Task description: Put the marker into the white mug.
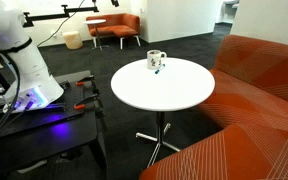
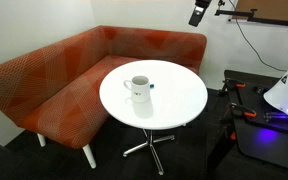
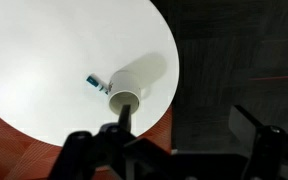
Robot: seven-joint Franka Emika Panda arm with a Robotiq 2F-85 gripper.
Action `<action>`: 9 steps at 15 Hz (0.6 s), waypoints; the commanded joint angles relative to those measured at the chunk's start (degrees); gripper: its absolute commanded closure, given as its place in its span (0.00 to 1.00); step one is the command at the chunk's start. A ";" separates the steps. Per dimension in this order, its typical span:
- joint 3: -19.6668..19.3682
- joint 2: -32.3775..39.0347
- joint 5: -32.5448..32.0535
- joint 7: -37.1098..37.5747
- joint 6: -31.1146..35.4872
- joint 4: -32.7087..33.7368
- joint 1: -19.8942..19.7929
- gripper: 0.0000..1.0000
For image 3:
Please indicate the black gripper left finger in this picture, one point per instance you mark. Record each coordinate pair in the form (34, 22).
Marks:
(124, 120)

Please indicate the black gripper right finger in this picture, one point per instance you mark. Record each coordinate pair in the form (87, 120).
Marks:
(242, 124)

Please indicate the teal and white marker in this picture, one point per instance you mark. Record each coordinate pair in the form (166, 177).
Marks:
(94, 82)

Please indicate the white ceramic mug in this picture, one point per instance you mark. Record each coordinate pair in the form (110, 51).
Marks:
(125, 88)

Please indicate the round white table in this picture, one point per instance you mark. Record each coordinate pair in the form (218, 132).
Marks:
(48, 48)

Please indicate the orange patterned corner sofa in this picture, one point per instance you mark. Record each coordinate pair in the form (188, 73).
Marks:
(25, 158)

